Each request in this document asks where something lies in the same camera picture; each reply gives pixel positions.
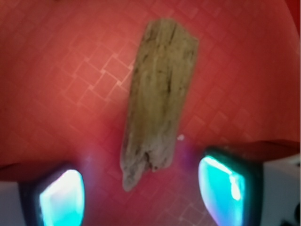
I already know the brown wood chip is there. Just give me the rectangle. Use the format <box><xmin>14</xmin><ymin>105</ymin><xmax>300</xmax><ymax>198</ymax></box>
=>
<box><xmin>120</xmin><ymin>18</ymin><xmax>198</xmax><ymax>191</ymax></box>

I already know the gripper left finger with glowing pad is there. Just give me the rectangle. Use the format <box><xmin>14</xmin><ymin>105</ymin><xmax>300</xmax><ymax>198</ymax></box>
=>
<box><xmin>0</xmin><ymin>162</ymin><xmax>85</xmax><ymax>226</ymax></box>

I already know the red plastic tray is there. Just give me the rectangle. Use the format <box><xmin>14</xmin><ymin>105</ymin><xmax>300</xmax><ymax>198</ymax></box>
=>
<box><xmin>0</xmin><ymin>0</ymin><xmax>301</xmax><ymax>226</ymax></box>

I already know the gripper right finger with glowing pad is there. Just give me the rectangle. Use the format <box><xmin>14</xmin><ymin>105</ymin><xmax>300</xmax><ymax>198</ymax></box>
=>
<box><xmin>198</xmin><ymin>140</ymin><xmax>301</xmax><ymax>226</ymax></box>

